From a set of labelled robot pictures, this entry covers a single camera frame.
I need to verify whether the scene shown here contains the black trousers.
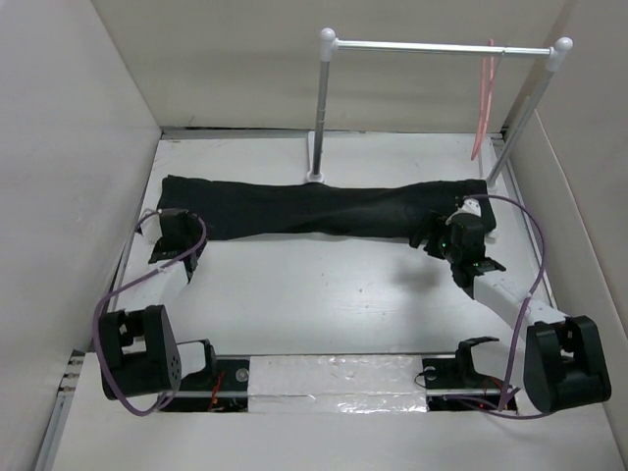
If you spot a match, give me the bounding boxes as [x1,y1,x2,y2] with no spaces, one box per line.
[158,176,488,242]

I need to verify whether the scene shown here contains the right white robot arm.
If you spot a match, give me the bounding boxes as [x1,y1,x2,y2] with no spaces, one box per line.
[410,210,611,414]

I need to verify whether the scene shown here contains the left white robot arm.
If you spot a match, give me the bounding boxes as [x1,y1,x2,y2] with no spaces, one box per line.
[93,209,219,400]

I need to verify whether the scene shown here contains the pink clothes hanger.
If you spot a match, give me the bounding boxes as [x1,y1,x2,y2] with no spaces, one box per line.
[470,53,503,161]

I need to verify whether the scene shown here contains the silver foil covered panel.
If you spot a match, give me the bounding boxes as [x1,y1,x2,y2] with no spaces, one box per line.
[247,354,428,414]

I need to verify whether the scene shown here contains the white and silver clothes rack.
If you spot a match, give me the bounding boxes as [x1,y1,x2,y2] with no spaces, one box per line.
[305,27,574,188]

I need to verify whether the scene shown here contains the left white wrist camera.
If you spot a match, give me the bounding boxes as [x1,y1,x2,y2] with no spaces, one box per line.
[138,208,163,245]

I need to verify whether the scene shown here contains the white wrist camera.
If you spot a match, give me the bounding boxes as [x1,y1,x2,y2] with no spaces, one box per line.
[138,208,163,245]
[445,198,482,225]

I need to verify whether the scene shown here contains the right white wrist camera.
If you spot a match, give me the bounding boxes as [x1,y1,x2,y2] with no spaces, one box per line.
[445,198,482,225]

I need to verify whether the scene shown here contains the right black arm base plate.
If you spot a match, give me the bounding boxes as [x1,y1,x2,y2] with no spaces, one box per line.
[414,357,500,412]

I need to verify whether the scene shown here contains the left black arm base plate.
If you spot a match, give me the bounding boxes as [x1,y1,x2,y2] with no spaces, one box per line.
[161,356,250,413]

